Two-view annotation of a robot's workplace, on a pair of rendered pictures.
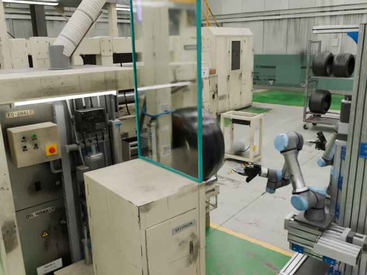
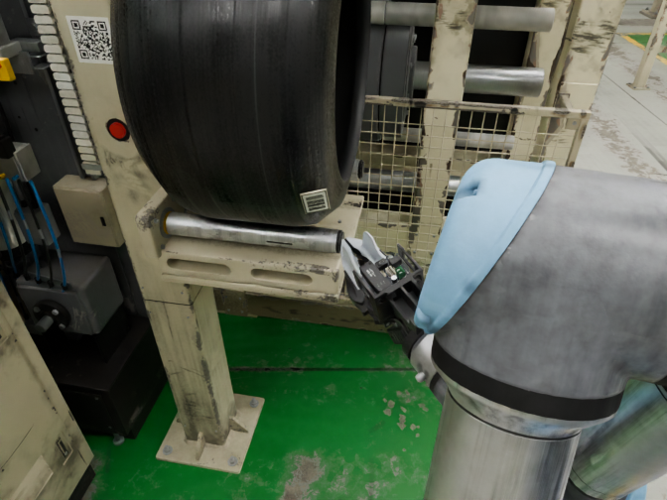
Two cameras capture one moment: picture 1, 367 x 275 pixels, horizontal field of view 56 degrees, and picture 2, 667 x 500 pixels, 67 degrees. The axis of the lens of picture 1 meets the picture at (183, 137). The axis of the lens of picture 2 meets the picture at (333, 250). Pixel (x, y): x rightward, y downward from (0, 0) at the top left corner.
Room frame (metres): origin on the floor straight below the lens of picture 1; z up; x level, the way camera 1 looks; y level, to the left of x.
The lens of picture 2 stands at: (2.05, -0.81, 1.46)
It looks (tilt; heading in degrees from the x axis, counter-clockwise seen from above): 38 degrees down; 50
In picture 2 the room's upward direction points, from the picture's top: straight up
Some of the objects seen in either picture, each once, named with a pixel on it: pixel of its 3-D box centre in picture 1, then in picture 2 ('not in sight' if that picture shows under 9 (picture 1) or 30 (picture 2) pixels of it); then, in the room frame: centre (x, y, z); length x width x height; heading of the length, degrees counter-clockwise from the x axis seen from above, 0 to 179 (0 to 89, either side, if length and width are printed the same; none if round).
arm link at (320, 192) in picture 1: (315, 195); not in sight; (2.22, -0.92, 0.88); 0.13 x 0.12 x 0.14; 122
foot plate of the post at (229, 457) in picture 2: not in sight; (211, 425); (2.36, 0.16, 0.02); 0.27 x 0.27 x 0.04; 40
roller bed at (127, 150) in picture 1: (135, 156); not in sight; (2.68, 0.39, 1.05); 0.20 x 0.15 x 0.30; 130
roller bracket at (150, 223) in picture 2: not in sight; (191, 186); (2.42, 0.12, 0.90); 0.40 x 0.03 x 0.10; 40
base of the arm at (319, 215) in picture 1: (315, 210); not in sight; (2.22, -0.92, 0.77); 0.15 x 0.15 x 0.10
